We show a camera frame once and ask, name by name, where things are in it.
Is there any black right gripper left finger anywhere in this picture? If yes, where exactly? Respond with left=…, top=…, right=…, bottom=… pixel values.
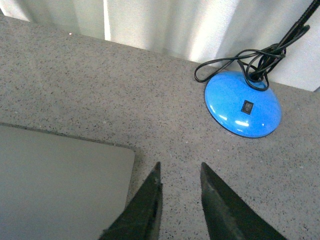
left=99, top=161, right=163, bottom=240

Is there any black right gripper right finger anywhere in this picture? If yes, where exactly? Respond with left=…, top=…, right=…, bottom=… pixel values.
left=200, top=162, right=285, bottom=240

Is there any silver grey laptop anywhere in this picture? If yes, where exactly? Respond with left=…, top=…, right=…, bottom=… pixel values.
left=0, top=126, right=135, bottom=240

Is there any blue gooseneck desk lamp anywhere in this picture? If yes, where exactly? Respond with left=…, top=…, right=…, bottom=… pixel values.
left=204, top=0, right=320, bottom=139

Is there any white pleated curtain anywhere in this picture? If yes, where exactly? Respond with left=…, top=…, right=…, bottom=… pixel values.
left=0, top=0, right=320, bottom=92

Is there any black lamp power cable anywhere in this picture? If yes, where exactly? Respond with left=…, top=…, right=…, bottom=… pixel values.
left=194, top=24, right=311, bottom=92

